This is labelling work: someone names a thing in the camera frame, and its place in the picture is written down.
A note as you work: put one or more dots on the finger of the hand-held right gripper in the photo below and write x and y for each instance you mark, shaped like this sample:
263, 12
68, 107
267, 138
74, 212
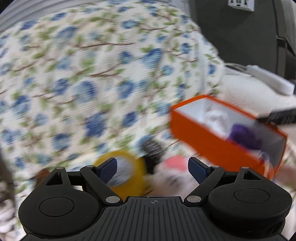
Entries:
279, 117

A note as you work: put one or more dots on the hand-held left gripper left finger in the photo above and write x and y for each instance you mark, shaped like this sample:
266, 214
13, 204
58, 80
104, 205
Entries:
108, 168

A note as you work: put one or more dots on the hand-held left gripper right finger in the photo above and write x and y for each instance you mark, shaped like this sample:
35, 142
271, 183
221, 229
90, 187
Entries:
196, 168

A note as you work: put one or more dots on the white plush toy pink nose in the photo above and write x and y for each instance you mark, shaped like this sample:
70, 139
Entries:
171, 176

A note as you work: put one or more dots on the orange box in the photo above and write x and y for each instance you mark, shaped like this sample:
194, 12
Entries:
196, 134

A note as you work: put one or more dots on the purple cloth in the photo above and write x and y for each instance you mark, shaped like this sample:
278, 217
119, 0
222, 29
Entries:
242, 136

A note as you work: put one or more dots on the white soft cloth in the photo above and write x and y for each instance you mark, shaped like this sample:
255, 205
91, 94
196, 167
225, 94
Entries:
217, 120

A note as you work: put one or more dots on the yellow tape roll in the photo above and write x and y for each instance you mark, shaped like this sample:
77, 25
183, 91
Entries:
136, 176

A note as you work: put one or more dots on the white power strip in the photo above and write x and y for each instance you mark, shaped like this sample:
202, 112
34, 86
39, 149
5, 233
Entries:
270, 78

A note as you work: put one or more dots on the brown block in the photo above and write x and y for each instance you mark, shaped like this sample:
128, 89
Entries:
42, 176

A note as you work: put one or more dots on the dark grey panel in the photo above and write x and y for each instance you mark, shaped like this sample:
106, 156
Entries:
286, 34

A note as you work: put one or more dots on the blue floral blanket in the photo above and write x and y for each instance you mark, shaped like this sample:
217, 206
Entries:
81, 69

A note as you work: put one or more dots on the white wall socket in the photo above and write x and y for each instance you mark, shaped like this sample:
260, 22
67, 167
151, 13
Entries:
240, 4

